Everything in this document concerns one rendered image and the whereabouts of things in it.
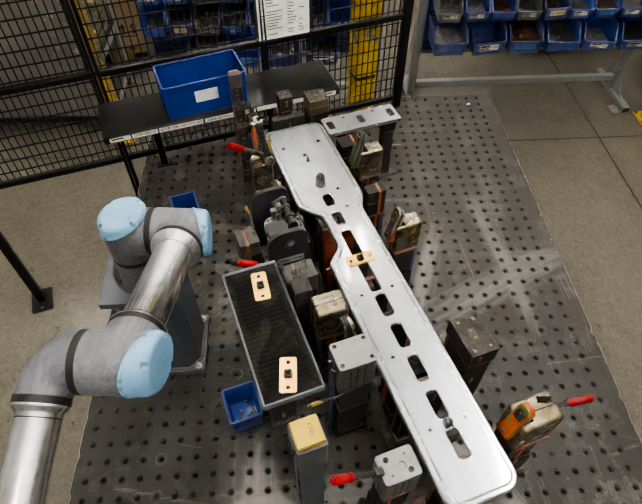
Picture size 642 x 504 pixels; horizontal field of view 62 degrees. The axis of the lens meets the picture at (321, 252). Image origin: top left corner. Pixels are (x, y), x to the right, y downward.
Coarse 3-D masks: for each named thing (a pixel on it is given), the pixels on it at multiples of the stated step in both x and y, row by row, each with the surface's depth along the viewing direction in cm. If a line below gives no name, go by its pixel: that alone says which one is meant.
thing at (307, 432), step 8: (312, 416) 111; (296, 424) 110; (304, 424) 110; (312, 424) 110; (296, 432) 109; (304, 432) 109; (312, 432) 109; (320, 432) 109; (296, 440) 108; (304, 440) 108; (312, 440) 108; (320, 440) 108; (304, 448) 107
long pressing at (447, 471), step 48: (288, 144) 191; (336, 192) 175; (336, 240) 162; (384, 288) 151; (384, 336) 141; (432, 336) 141; (432, 384) 132; (432, 432) 125; (480, 432) 125; (432, 480) 118; (480, 480) 118
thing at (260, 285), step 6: (252, 276) 133; (264, 276) 133; (252, 282) 132; (258, 282) 131; (264, 282) 132; (258, 288) 131; (264, 288) 131; (258, 294) 130; (264, 294) 130; (258, 300) 129
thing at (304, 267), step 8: (296, 264) 147; (304, 264) 147; (312, 264) 147; (288, 272) 145; (296, 272) 145; (304, 272) 145; (312, 272) 145; (288, 280) 144; (312, 280) 146; (288, 288) 144; (312, 288) 148; (312, 296) 151; (312, 328) 164; (312, 336) 168
